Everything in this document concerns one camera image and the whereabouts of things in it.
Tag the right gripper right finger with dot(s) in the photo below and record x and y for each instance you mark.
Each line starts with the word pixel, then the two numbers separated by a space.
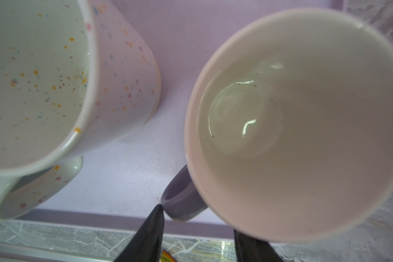
pixel 249 249

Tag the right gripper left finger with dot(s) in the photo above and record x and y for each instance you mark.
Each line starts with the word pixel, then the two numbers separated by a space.
pixel 146 244

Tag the lavender mug white inside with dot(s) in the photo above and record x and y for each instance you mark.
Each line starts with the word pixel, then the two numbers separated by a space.
pixel 288 133

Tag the white speckled mug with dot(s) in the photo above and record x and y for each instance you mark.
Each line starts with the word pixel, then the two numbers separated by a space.
pixel 74 76

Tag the lavender plastic tray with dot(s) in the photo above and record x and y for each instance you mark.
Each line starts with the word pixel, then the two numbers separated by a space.
pixel 121 183

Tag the aluminium front rail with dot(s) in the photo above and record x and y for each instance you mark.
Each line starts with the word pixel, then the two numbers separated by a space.
pixel 15 253

